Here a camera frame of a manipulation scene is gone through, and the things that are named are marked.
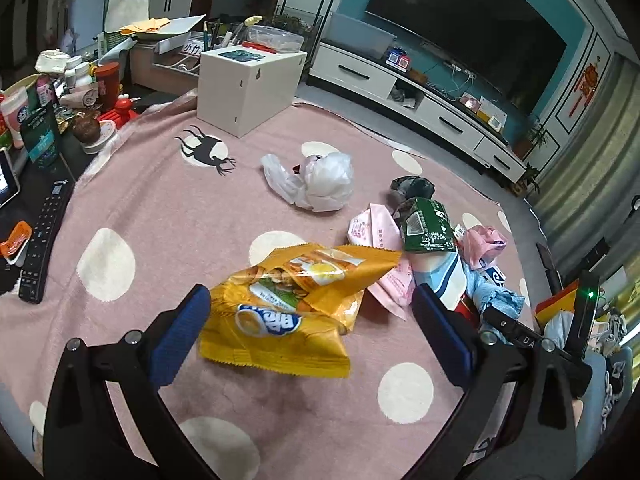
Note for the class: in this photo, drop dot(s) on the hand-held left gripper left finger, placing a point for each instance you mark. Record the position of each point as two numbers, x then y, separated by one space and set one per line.
182 330

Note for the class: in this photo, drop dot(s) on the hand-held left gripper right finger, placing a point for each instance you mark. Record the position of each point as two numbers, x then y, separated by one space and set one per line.
442 332

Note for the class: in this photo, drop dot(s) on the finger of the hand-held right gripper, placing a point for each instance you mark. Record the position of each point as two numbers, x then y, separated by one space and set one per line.
512 327

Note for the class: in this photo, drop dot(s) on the light blue wrapper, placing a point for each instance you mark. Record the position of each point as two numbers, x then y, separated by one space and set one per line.
492 292

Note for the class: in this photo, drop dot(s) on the pink plastic bag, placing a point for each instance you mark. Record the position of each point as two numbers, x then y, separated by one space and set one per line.
480 245

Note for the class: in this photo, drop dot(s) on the yellow chip bag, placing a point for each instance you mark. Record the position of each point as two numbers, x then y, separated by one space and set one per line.
280 330

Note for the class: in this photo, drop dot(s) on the filled pale plastic bag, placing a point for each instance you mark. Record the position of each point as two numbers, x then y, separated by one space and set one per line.
557 327

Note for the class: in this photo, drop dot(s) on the yellow red gift bag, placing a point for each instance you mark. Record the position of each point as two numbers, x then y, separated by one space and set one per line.
555 305

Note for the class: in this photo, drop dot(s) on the red wrapper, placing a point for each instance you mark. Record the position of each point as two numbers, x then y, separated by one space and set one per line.
465 310

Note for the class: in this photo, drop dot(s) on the white blue toothpaste box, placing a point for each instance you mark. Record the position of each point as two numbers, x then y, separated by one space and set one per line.
440 272

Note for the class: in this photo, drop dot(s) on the blue patterned clothing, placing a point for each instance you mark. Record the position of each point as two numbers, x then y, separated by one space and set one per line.
607 400

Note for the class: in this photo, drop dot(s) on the green snack packet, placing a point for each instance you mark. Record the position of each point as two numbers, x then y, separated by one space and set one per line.
425 225

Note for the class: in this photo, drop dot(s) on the pink dotted blanket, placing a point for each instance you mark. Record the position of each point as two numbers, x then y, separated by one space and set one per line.
200 210

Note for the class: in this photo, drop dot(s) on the pink tissue packet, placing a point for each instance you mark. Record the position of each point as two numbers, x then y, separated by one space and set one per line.
370 227

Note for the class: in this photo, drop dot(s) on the dark crumpled wrapper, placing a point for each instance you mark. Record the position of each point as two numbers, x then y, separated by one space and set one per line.
412 187

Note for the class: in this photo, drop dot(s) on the beige curtain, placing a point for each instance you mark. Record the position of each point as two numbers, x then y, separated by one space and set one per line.
590 170

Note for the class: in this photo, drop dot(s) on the small potted plant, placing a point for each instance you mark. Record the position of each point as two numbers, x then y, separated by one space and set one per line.
531 177

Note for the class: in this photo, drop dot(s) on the black remote control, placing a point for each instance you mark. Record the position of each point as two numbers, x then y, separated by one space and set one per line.
45 240

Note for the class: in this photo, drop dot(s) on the tall potted plant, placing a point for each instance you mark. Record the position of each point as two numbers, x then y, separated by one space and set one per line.
532 137

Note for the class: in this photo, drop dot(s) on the orange sauce packet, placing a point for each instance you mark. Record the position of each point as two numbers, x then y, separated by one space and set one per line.
15 240

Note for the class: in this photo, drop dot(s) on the white plastic bag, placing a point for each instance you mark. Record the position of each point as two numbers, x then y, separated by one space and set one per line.
325 175

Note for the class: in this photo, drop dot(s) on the yellow white box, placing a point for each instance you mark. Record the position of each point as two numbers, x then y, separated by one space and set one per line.
492 115

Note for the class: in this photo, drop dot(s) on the red toy figure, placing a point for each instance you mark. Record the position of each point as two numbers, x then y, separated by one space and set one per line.
120 112

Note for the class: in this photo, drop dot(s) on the dark green carton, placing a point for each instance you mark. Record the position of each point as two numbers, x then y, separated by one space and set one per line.
42 135

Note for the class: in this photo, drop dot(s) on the white storage box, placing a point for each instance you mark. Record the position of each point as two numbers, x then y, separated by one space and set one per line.
250 90

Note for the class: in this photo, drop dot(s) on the white television cabinet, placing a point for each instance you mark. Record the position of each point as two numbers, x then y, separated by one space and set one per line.
360 72

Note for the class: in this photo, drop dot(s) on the white pink cup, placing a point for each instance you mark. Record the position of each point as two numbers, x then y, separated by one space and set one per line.
14 115

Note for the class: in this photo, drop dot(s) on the clear plastic container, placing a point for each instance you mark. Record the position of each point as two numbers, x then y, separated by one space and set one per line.
275 39

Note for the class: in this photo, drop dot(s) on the large black television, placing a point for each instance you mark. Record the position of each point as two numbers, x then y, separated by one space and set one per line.
465 25

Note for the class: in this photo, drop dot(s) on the yellow cloth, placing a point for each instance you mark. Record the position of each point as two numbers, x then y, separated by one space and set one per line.
145 26

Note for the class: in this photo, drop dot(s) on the grey translucent tank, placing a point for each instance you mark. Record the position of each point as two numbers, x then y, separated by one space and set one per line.
360 35

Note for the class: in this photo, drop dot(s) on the planter with green plants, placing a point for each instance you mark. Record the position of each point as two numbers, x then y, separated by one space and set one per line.
300 25

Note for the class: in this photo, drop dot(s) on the tablet with white frame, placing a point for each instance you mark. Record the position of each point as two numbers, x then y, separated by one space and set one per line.
7 180

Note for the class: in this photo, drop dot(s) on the red wall decoration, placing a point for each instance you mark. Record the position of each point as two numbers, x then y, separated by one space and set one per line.
587 85

